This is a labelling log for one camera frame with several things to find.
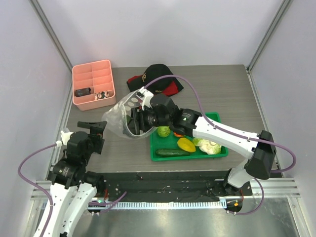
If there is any light green fake vegetable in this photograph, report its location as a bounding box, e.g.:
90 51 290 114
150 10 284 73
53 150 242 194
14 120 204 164
157 126 171 138

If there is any clear zip top bag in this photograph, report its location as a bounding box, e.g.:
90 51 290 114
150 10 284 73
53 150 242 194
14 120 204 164
101 90 156 139

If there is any orange fake fruit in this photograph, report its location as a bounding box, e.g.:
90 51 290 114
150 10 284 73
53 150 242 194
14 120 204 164
173 132 185 138

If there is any dark green fake cucumber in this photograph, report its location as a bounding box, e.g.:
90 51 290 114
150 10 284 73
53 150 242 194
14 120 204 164
155 149 191 158

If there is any yellow fake pepper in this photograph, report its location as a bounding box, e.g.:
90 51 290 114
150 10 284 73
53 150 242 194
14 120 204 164
177 137 196 153

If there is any white fake cauliflower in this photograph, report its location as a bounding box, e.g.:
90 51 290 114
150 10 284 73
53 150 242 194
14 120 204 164
192 138 222 155

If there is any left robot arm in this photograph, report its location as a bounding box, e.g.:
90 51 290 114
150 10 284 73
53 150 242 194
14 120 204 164
34 121 107 237

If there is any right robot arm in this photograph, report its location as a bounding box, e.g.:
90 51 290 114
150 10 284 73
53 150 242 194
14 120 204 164
125 94 276 195

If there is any black baseball cap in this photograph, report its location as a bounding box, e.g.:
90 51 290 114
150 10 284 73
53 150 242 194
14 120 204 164
140 64 173 94

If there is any red and black folded cloth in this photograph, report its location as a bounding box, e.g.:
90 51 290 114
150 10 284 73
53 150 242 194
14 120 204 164
126 75 183 96

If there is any green plastic tray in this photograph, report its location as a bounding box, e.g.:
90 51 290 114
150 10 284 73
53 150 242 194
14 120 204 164
150 127 229 161

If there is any pink patterned item in organizer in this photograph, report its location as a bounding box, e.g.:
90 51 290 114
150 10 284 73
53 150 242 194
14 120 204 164
94 90 111 100

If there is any small black object in organizer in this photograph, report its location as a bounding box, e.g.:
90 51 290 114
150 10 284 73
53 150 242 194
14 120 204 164
75 87 91 97

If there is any pink divided organizer box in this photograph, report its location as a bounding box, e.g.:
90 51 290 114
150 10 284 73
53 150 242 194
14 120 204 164
72 60 116 111

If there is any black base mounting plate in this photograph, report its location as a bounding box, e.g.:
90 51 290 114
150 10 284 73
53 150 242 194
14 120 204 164
99 171 252 203

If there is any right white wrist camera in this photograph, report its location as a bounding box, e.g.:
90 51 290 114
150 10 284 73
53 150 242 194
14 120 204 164
136 86 154 111

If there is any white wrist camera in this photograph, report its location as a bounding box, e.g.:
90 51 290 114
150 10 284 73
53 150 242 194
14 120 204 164
136 86 154 111
55 128 73 148

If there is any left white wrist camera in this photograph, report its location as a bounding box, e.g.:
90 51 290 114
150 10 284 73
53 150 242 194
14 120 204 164
55 128 73 148

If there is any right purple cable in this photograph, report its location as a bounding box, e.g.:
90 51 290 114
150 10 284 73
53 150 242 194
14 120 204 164
144 75 297 215

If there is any aluminium frame rail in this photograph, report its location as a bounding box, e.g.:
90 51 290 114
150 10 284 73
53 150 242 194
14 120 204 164
31 176 302 210

